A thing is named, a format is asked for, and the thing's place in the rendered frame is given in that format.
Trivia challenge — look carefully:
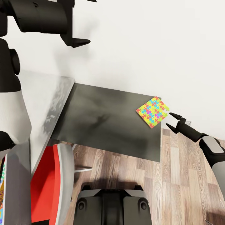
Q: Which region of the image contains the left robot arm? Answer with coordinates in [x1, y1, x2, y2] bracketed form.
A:
[0, 0, 97, 161]

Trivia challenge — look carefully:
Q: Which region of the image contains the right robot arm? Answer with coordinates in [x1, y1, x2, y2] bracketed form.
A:
[166, 112, 225, 200]

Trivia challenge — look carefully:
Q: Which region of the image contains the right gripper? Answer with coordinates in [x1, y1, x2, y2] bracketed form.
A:
[166, 112, 195, 137]

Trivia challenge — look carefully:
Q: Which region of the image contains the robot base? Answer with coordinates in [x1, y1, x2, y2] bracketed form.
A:
[73, 185, 152, 225]

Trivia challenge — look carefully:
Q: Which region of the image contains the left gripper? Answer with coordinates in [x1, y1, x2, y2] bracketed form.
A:
[32, 0, 97, 48]

